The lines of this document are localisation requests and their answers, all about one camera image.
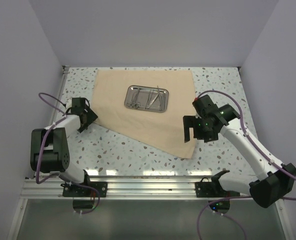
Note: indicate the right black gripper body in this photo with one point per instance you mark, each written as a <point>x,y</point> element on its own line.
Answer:
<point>202,131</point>

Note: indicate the beige cloth wrap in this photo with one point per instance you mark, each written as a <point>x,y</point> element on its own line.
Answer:
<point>163,131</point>

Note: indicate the steel forceps pair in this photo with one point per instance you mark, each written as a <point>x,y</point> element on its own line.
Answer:
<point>135,100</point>

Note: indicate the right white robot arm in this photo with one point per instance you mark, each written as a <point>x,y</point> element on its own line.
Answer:
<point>273,179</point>

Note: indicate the aluminium front rail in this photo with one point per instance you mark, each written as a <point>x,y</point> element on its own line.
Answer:
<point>120,188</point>

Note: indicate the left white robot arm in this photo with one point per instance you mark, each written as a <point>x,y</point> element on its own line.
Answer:
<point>49,150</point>

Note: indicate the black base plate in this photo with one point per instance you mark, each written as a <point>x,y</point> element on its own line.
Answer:
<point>208,189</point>
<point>94,188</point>

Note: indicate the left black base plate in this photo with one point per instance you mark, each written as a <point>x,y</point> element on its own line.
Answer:
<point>94,188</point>

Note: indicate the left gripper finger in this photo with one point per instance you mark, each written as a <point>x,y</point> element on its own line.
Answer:
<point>83,126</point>
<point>90,116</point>

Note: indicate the stainless steel instrument tray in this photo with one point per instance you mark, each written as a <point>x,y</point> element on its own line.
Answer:
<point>136,99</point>

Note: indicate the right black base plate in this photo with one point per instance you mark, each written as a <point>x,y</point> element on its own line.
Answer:
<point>208,189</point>

